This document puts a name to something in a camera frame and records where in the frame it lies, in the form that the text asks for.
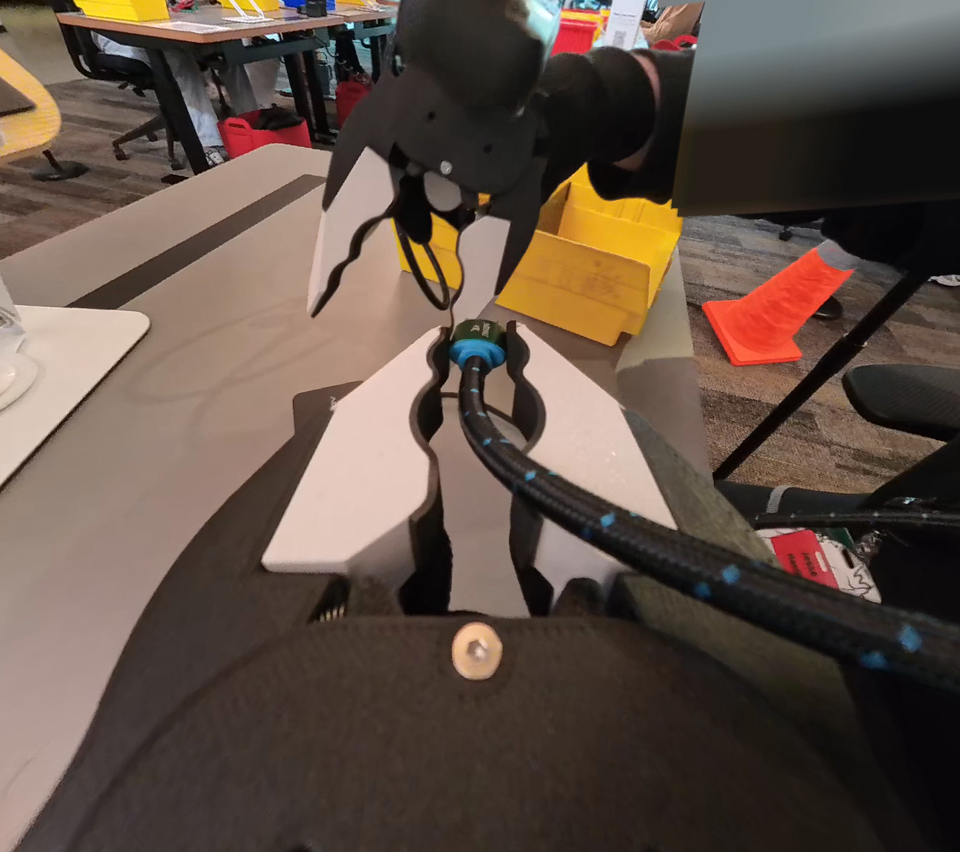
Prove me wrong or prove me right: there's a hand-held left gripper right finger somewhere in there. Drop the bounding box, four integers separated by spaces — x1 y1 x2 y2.
506 321 680 616

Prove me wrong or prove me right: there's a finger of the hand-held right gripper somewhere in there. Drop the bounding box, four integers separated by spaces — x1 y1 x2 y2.
450 210 515 331
306 150 401 320

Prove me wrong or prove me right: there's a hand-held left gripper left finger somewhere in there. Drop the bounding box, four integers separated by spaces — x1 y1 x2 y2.
261 327 455 616

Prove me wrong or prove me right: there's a thin black hub cable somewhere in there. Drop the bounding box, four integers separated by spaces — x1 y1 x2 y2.
394 214 460 324

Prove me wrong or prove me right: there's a black braided hdmi cable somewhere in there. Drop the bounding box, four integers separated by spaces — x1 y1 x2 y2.
448 318 960 691

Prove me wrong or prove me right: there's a person's right hand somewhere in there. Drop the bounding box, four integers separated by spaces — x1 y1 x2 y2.
534 45 663 184

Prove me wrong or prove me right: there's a large yellow storage bin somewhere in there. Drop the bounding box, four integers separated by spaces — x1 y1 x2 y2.
391 163 684 346

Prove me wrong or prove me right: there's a stack of red bins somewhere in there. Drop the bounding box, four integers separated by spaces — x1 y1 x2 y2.
555 9 610 56

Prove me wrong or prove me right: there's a red floor bin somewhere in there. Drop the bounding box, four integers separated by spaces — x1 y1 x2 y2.
217 108 313 160

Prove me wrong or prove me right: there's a white standing sign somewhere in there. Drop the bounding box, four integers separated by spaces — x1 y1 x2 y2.
604 0 651 48

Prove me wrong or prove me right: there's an orange traffic cone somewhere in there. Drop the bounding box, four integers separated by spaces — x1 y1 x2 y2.
702 240 856 367

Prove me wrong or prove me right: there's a red and white badge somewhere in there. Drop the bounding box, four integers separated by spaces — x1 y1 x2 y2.
756 528 885 604

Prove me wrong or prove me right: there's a wooden top office table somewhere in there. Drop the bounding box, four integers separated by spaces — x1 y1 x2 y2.
56 0 400 176

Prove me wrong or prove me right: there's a black tripod leg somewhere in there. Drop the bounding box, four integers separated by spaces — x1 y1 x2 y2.
712 265 935 481

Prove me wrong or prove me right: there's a black rolling office chair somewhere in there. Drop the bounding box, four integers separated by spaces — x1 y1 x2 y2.
58 23 185 172

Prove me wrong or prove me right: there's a white monitor stand base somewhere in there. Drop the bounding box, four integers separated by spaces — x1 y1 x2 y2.
0 306 151 487

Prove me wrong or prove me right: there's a black office chair armrest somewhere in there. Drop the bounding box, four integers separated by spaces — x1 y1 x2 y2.
841 363 960 442

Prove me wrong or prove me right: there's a round yellow table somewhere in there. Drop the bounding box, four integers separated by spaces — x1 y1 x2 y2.
0 48 90 184

